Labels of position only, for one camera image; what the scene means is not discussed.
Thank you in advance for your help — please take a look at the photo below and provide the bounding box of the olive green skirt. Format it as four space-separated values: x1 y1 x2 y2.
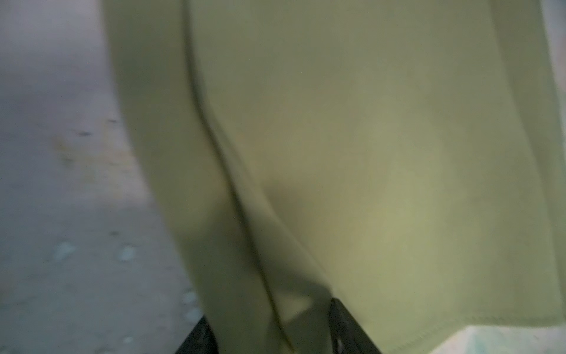
103 1 565 353

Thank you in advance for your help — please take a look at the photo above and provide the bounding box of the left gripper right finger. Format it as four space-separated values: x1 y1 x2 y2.
328 298 382 354

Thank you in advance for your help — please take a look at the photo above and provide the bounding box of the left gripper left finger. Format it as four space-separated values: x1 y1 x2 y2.
175 317 218 354

